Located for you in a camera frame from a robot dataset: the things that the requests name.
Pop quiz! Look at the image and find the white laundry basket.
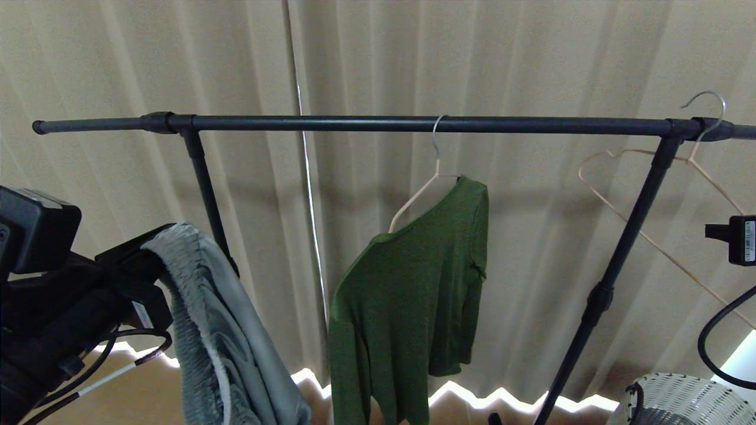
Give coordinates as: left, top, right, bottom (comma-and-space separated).
608, 373, 756, 425

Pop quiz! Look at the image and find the black cable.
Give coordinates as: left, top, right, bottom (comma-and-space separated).
24, 329, 173, 425
698, 285, 756, 390

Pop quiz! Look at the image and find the pink clothes hanger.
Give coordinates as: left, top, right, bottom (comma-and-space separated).
578, 90, 756, 331
388, 114, 462, 234

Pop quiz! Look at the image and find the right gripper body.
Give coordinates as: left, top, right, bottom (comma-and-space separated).
705, 215, 756, 266

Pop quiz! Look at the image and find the green printed shirt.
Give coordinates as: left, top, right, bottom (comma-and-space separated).
328, 175, 490, 425

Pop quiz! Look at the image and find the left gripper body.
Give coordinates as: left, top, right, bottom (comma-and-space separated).
0, 254, 174, 408

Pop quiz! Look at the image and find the pale grey garment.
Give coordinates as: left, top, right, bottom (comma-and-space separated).
141, 223, 312, 425

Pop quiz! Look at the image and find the black clothes rack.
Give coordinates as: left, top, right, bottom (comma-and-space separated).
32, 111, 756, 425

